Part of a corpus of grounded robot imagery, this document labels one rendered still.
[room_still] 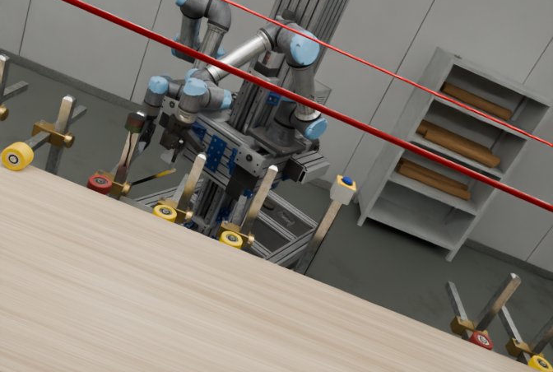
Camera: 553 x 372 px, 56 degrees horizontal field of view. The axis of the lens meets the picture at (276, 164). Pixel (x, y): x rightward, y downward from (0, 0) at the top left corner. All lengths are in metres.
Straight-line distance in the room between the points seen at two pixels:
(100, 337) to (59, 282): 0.20
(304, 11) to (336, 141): 2.25
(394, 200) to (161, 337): 3.73
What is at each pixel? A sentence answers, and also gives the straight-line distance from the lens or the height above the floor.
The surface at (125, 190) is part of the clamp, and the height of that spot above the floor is 0.86.
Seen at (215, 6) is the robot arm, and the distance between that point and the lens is 2.23.
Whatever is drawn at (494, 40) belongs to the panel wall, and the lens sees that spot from 4.63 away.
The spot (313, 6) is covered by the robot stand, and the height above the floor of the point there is 1.63.
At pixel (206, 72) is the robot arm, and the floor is 1.31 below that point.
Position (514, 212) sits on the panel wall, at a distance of 5.29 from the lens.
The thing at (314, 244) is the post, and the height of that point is 0.95.
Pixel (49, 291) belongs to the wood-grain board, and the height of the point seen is 0.90.
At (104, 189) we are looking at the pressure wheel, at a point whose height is 0.90.
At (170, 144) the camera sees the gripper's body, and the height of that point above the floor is 1.07.
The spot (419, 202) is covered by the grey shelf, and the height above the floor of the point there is 0.24.
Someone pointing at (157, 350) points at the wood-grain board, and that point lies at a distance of 1.40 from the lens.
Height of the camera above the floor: 1.90
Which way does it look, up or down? 23 degrees down
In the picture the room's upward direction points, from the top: 25 degrees clockwise
